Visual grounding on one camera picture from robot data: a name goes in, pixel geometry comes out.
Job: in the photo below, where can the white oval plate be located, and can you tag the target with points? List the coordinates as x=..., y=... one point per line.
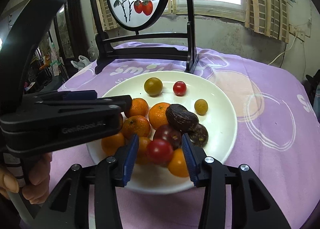
x=220, y=122

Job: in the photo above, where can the blue clothes pile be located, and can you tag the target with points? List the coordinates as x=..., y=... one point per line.
x=314, y=92

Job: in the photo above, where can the large yellow-green citrus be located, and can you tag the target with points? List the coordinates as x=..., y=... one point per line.
x=153, y=86

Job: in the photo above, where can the yellow-orange citrus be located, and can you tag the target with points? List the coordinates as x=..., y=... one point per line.
x=177, y=166

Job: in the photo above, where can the beige checked curtain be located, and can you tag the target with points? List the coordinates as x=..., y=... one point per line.
x=269, y=18
x=105, y=1

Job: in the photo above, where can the purple patterned tablecloth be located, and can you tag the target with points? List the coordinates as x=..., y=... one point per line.
x=278, y=137

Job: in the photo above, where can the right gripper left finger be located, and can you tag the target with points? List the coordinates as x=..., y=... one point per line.
x=67, y=205

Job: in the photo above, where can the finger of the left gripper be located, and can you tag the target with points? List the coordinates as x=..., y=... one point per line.
x=62, y=96
x=101, y=106

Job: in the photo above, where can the left beige checked curtain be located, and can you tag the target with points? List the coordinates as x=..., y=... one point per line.
x=105, y=1

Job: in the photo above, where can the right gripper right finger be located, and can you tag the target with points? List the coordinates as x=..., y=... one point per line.
x=252, y=204

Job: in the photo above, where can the white plastic bag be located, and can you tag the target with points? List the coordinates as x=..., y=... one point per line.
x=81, y=63

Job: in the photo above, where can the dark wooden cabinet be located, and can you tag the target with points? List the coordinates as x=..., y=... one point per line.
x=70, y=31

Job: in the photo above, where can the dark oblong passion fruit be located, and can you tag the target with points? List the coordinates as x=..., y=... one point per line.
x=180, y=118

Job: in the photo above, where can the black framed round screen ornament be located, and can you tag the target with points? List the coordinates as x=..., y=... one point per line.
x=135, y=16

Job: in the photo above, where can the small yellow-green kumquat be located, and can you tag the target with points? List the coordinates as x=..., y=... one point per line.
x=201, y=107

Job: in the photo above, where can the person's left hand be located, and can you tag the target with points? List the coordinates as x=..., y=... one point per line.
x=39, y=176

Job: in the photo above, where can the right beige checked curtain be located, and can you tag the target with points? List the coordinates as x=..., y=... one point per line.
x=269, y=18

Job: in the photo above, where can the dark red plum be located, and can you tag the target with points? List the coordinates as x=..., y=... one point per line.
x=169, y=134

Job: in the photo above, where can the small mandarin orange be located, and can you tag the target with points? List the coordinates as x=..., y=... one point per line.
x=142, y=157

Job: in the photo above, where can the large orange mandarin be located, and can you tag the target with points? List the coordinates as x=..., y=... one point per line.
x=157, y=115

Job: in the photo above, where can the red cherry tomato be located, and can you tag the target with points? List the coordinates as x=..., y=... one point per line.
x=179, y=88
x=159, y=151

